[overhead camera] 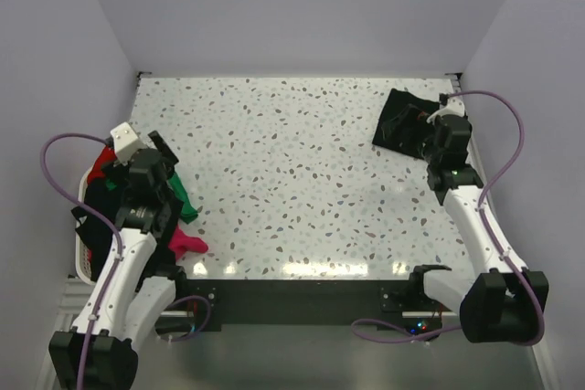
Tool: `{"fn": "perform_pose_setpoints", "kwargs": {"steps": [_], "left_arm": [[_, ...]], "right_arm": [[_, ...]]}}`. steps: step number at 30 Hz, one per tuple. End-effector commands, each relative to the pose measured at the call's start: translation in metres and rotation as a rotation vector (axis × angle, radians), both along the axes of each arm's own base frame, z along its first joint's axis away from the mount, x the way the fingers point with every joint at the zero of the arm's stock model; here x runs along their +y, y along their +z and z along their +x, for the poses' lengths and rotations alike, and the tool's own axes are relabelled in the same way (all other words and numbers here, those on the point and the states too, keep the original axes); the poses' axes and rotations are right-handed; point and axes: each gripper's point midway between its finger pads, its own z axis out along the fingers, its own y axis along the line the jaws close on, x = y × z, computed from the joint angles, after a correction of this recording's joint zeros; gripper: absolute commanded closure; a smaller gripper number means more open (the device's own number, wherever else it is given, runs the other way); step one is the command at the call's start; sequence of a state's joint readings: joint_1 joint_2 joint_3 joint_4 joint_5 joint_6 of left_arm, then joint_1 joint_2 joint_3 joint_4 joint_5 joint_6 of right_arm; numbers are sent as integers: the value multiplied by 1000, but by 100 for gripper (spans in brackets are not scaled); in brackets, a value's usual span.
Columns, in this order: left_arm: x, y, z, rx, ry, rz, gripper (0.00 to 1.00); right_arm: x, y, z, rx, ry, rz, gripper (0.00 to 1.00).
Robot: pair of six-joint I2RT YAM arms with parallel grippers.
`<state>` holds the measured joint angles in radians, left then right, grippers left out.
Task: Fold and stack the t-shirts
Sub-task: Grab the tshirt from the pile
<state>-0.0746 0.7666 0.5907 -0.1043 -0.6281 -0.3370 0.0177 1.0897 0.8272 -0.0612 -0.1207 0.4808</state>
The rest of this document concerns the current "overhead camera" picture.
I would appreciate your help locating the folded black t shirt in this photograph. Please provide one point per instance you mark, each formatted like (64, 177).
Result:
(402, 124)

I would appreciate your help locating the black t shirt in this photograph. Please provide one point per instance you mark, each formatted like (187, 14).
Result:
(402, 124)
(96, 229)

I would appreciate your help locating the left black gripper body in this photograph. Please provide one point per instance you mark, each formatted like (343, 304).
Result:
(126, 184)

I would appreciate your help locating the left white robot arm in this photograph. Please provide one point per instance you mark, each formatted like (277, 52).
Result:
(139, 279)

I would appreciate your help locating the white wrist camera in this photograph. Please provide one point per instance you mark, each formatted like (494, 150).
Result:
(126, 142)
(449, 105)

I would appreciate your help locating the pink t shirt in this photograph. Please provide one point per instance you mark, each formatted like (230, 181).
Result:
(180, 244)

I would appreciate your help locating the white laundry basket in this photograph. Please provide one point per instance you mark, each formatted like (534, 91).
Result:
(82, 260)

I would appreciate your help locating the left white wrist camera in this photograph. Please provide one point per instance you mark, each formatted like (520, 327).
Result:
(126, 142)

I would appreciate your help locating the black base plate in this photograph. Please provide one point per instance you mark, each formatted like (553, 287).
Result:
(315, 302)

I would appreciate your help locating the green t shirt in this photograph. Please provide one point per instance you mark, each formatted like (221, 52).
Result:
(188, 212)

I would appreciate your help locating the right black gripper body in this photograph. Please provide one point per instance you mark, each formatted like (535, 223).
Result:
(433, 152)

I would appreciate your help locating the red t shirt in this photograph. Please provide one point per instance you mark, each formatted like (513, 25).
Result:
(106, 156)

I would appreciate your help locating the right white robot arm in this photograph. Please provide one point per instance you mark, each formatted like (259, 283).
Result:
(505, 301)

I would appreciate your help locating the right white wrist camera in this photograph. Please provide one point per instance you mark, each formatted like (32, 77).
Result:
(449, 105)

